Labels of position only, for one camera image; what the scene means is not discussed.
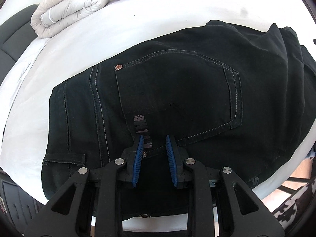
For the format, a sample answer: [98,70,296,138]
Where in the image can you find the black denim pants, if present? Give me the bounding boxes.
[41,19,316,224]

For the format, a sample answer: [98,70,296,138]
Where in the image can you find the dark bedside nightstand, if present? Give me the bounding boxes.
[1,174,43,233]

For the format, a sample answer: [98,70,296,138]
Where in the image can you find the white bed mattress sheet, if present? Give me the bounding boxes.
[1,0,315,236]

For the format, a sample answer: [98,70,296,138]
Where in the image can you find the dark grey upholstered headboard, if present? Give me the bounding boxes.
[0,5,38,82]

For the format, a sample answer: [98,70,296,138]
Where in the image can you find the folded beige grey duvet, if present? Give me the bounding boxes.
[31,0,110,39]

